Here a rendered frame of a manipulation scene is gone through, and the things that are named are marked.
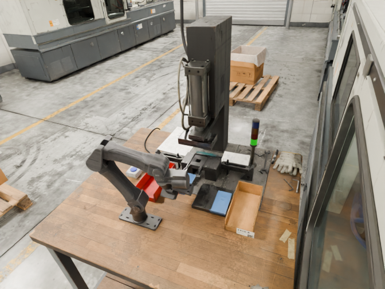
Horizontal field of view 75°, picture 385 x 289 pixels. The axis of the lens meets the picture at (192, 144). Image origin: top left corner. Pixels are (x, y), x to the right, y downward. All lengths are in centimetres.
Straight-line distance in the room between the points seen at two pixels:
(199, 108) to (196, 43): 28
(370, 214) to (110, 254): 97
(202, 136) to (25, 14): 509
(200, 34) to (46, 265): 205
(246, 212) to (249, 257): 22
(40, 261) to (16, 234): 43
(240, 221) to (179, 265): 33
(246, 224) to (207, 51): 77
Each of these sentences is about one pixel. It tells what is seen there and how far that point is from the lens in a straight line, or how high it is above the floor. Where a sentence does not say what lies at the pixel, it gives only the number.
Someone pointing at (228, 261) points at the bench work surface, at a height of 90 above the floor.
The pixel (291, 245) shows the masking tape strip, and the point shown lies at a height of 90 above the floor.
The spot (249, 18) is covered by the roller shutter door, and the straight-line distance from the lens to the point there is 1054.
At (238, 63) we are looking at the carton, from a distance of 454.
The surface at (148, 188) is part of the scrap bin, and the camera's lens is 137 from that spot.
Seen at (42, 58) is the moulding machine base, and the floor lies 55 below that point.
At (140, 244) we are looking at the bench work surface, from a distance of 116.
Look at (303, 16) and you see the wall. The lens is 1030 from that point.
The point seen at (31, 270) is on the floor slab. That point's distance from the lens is 250.
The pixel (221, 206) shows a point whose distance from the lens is 122.
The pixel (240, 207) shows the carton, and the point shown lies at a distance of 125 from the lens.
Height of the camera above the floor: 184
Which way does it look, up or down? 35 degrees down
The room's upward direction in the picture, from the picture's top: 4 degrees counter-clockwise
